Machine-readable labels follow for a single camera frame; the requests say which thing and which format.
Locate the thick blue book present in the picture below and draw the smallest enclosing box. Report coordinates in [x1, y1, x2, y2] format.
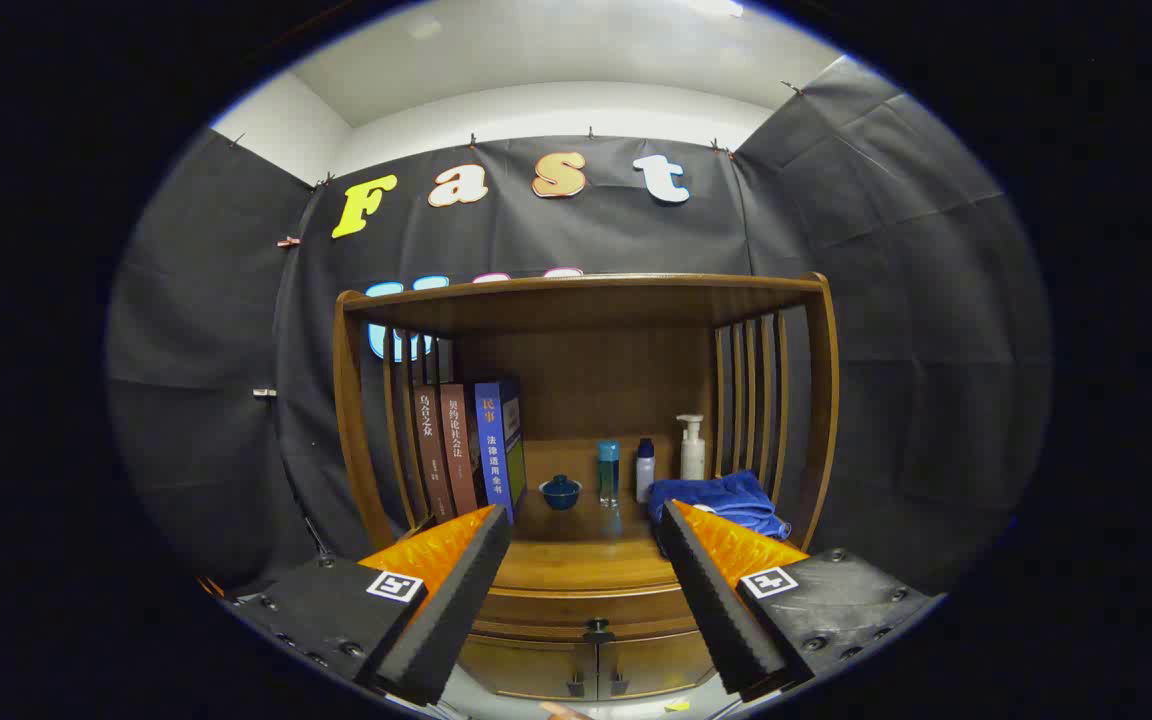
[474, 378, 527, 523]

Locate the clear teal bottle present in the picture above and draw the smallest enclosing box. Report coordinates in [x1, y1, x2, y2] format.
[597, 440, 622, 507]

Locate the wooden cabinet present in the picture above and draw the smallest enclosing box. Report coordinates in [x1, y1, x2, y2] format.
[333, 272, 840, 701]

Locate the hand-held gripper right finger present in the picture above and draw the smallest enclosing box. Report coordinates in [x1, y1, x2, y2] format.
[656, 498, 942, 701]

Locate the white pump bottle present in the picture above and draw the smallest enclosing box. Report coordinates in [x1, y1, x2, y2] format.
[677, 414, 707, 482]

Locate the wooden countertop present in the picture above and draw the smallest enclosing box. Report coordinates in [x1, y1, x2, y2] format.
[416, 435, 797, 591]

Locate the folded blue towel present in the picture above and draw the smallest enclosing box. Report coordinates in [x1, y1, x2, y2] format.
[647, 471, 792, 541]

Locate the wooden drawer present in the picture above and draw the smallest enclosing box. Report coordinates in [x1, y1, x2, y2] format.
[471, 583, 705, 646]

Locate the reddish brown book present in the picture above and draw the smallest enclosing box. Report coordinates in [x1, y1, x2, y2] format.
[439, 383, 485, 516]

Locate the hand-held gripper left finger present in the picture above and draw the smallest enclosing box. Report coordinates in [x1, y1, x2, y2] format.
[221, 503, 514, 709]

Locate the dark brown book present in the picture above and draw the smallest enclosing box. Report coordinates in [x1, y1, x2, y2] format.
[413, 385, 457, 521]

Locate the wooden cabinet door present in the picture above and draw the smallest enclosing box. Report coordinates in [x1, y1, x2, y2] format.
[596, 630, 717, 699]
[458, 635, 597, 701]

